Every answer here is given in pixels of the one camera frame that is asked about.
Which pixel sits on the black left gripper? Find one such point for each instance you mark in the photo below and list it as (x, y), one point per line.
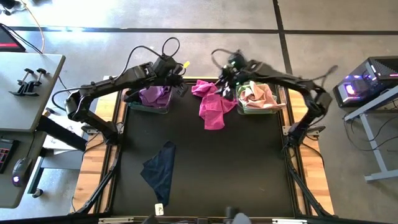
(169, 71)

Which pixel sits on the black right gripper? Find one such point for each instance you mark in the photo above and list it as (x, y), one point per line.
(233, 70)

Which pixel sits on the magenta pink towel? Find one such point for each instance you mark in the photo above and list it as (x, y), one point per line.
(213, 112)

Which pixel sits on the purple towel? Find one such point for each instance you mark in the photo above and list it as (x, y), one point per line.
(154, 96)

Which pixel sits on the peach pink towel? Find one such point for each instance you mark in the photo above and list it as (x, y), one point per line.
(258, 96)

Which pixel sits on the navy blue towel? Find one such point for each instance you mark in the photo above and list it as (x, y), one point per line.
(160, 174)

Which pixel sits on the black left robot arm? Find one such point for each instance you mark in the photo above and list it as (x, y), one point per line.
(102, 82)

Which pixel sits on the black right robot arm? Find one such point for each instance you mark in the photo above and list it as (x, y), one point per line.
(289, 82)

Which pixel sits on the clear plastic basket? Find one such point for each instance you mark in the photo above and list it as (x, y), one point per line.
(124, 93)
(281, 93)

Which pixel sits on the yellow tag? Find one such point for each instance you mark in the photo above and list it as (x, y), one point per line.
(186, 64)

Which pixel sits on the white table label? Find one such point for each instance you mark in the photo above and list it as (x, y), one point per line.
(159, 209)

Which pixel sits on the black desk clamp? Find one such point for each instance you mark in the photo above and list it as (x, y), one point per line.
(41, 71)
(29, 71)

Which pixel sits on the black computer tower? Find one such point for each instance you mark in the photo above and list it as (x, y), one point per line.
(373, 77)

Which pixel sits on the white side table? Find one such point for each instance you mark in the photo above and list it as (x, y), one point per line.
(371, 140)

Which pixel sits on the grey desk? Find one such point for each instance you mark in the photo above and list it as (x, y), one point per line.
(25, 102)

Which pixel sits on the black computer mouse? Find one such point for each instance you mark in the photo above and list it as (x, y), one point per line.
(21, 169)

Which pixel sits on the black keyboard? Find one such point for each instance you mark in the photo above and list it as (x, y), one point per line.
(6, 154)

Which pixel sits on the black aluminium rig frame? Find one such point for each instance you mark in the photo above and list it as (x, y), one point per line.
(99, 186)

